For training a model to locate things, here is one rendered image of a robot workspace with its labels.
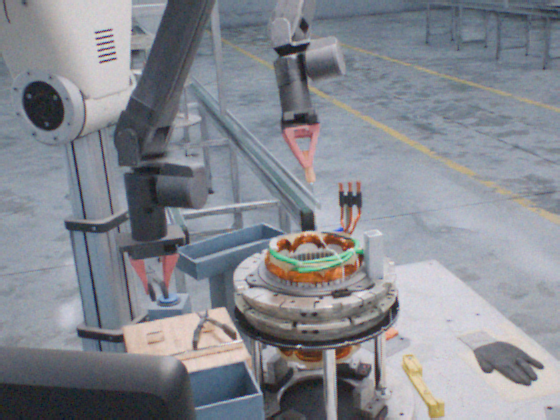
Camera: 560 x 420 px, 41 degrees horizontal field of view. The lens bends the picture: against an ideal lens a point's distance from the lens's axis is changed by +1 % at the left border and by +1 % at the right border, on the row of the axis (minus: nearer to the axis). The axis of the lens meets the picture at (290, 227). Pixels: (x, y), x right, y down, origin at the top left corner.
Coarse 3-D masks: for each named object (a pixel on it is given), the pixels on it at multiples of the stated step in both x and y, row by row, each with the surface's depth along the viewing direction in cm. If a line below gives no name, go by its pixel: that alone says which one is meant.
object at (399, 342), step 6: (396, 336) 177; (402, 336) 177; (366, 342) 176; (372, 342) 175; (390, 342) 175; (396, 342) 175; (402, 342) 175; (408, 342) 176; (366, 348) 176; (372, 348) 174; (390, 348) 172; (396, 348) 173; (402, 348) 175; (390, 354) 172
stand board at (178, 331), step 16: (160, 320) 135; (176, 320) 134; (192, 320) 134; (224, 320) 133; (128, 336) 130; (144, 336) 129; (176, 336) 129; (192, 336) 128; (208, 336) 128; (224, 336) 127; (128, 352) 125; (144, 352) 124; (160, 352) 124; (176, 352) 123; (224, 352) 122; (240, 352) 122; (192, 368) 118
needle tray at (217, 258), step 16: (208, 240) 172; (224, 240) 175; (240, 240) 177; (256, 240) 180; (192, 256) 170; (208, 256) 172; (224, 256) 163; (240, 256) 166; (192, 272) 162; (208, 272) 162; (224, 272) 165; (224, 288) 167; (224, 304) 170; (240, 336) 173
